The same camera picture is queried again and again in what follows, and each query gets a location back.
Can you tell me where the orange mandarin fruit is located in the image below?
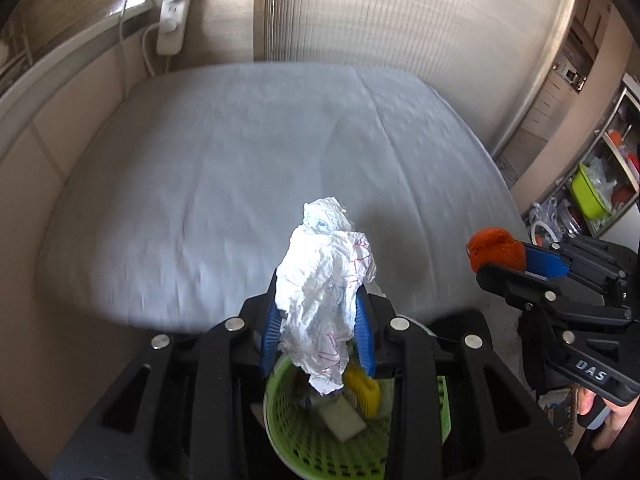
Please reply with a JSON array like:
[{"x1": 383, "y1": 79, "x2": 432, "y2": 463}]
[{"x1": 466, "y1": 226, "x2": 526, "y2": 273}]

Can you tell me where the white foam block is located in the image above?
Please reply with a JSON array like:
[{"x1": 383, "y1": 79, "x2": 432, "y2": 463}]
[{"x1": 318, "y1": 394, "x2": 367, "y2": 443}]

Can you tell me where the white paper tissue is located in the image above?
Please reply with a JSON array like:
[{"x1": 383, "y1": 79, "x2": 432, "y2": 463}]
[{"x1": 274, "y1": 197, "x2": 376, "y2": 396}]

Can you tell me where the yellow trash in basket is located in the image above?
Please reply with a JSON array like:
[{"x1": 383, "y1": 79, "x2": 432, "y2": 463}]
[{"x1": 343, "y1": 362, "x2": 382, "y2": 418}]

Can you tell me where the person's right hand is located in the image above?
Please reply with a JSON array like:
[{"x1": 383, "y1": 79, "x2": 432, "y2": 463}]
[{"x1": 577, "y1": 387, "x2": 639, "y2": 451}]

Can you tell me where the green bowl on shelf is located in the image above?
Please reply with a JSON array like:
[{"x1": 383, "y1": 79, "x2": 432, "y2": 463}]
[{"x1": 570, "y1": 162, "x2": 611, "y2": 220}]

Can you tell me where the green plastic mesh basket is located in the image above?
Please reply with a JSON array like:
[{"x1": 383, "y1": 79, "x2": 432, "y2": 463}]
[{"x1": 262, "y1": 353, "x2": 452, "y2": 480}]

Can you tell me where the grey absorbent table mat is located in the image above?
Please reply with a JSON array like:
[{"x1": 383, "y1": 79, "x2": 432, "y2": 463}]
[{"x1": 37, "y1": 63, "x2": 525, "y2": 332}]

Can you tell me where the white power strip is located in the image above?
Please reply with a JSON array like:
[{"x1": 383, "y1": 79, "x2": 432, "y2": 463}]
[{"x1": 156, "y1": 0, "x2": 192, "y2": 56}]

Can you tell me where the clear bag with white ring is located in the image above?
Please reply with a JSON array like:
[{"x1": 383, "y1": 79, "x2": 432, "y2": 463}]
[{"x1": 528, "y1": 197, "x2": 582, "y2": 247}]

